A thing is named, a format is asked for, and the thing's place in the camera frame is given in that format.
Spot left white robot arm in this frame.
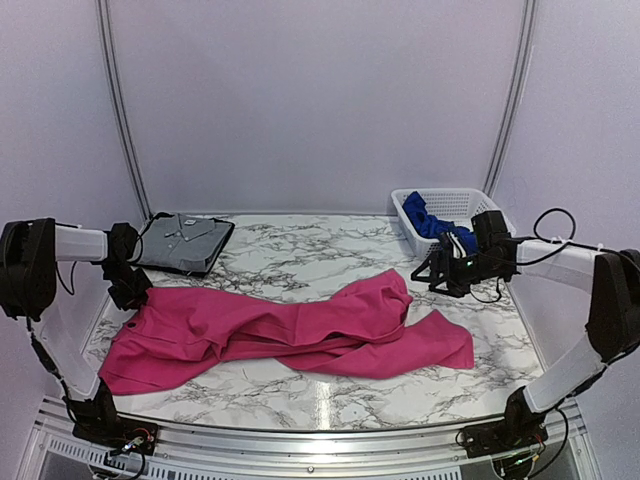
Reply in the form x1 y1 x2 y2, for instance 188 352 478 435
1 218 152 445

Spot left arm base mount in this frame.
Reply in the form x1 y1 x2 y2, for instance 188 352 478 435
73 413 159 455

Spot aluminium front frame rail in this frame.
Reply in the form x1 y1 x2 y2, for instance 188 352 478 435
16 397 603 479

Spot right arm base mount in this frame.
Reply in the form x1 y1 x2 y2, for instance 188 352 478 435
456 413 548 458

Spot pink trousers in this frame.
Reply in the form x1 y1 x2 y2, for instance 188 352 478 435
99 269 475 396

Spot blue garment in basket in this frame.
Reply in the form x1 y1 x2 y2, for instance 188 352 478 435
402 191 478 256

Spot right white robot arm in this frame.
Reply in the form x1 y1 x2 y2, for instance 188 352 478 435
397 202 639 426

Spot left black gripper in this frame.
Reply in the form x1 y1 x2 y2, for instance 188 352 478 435
102 263 152 311

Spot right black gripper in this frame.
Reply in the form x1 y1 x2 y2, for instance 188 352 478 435
410 250 504 298

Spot white plastic laundry basket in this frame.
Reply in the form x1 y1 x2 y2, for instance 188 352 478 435
391 188 500 260

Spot folded grey polo shirt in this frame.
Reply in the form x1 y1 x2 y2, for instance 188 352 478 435
132 212 235 278

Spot right aluminium corner post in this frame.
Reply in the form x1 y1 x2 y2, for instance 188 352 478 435
482 0 539 197

